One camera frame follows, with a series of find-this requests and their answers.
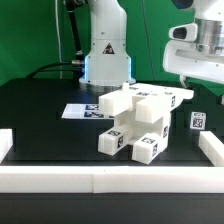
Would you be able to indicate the white chair back frame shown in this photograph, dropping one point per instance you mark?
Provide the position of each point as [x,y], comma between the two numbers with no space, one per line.
[148,102]

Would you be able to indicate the white tagged cube far right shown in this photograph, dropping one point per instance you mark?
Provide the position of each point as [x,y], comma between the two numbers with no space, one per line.
[198,120]

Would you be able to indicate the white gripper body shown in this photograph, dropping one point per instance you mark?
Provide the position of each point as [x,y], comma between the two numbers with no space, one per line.
[183,59]

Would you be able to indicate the white front rail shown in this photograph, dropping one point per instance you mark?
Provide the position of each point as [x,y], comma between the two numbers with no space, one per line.
[105,179]

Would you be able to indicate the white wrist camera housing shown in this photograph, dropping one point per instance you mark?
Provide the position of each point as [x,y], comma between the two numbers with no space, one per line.
[187,32]

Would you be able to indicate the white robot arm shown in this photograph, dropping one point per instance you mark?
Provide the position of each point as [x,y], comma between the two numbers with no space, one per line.
[108,65]

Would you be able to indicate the white obstacle wall bar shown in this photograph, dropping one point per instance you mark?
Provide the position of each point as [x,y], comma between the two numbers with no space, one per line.
[212,147]

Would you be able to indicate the white chair seat part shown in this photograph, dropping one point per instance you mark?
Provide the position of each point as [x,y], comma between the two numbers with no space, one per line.
[160,127]

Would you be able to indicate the white marker sheet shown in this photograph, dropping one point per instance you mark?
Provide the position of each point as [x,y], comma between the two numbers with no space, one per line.
[83,111]

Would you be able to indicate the white block left edge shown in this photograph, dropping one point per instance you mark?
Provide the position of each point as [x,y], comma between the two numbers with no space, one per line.
[6,142]

